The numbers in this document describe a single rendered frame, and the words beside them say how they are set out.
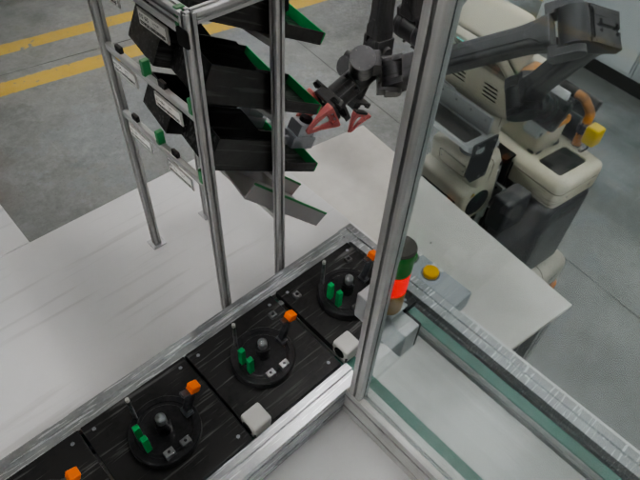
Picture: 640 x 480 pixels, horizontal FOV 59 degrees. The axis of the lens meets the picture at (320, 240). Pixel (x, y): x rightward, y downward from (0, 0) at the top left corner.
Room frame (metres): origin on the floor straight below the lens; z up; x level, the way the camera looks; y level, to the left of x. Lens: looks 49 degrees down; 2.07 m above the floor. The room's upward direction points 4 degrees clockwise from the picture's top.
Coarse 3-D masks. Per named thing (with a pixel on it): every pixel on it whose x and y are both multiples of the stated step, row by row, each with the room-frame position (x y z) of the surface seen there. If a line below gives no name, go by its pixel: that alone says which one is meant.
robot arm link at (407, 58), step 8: (392, 56) 1.14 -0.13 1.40; (400, 56) 1.13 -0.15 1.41; (408, 56) 1.12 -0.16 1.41; (384, 64) 1.14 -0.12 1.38; (392, 64) 1.13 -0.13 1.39; (400, 64) 1.13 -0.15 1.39; (408, 64) 1.11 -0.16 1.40; (384, 72) 1.12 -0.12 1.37; (392, 72) 1.11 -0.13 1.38; (400, 72) 1.12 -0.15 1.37; (408, 72) 1.10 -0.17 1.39; (384, 80) 1.11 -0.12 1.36; (392, 80) 1.10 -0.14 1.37; (400, 80) 1.09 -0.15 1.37; (408, 80) 1.09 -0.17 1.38
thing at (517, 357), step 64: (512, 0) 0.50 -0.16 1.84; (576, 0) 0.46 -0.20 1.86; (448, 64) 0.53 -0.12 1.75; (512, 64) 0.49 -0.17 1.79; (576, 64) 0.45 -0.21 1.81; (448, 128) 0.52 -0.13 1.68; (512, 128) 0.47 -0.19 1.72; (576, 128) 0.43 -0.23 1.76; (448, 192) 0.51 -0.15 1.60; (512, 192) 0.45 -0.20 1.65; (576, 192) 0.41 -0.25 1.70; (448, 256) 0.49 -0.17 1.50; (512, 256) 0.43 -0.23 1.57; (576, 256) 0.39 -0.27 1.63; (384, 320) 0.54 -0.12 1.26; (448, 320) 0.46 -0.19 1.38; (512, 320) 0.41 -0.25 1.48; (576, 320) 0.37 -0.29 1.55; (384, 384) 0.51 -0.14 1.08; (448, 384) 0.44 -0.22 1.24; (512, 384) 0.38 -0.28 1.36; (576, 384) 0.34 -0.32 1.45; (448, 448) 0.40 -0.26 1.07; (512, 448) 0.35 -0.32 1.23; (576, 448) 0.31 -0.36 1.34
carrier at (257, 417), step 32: (256, 320) 0.71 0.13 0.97; (192, 352) 0.61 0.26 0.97; (224, 352) 0.62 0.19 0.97; (256, 352) 0.60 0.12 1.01; (288, 352) 0.62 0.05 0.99; (320, 352) 0.63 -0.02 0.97; (224, 384) 0.54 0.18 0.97; (256, 384) 0.54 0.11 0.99; (288, 384) 0.55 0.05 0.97; (256, 416) 0.47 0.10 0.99
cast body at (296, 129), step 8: (296, 120) 1.03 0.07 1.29; (304, 120) 1.03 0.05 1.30; (288, 128) 1.03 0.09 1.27; (296, 128) 1.01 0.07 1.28; (304, 128) 1.01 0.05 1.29; (288, 136) 1.01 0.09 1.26; (296, 136) 1.00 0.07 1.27; (304, 136) 1.01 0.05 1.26; (312, 136) 1.03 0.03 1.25; (288, 144) 1.00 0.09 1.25; (296, 144) 1.00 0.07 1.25; (304, 144) 1.01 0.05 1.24; (312, 144) 1.03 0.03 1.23
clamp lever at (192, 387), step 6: (192, 384) 0.49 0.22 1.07; (198, 384) 0.49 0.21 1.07; (186, 390) 0.48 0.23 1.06; (192, 390) 0.48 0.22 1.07; (198, 390) 0.48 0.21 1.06; (186, 396) 0.47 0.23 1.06; (192, 396) 0.48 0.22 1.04; (186, 402) 0.47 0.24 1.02; (192, 402) 0.48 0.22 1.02; (186, 408) 0.47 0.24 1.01
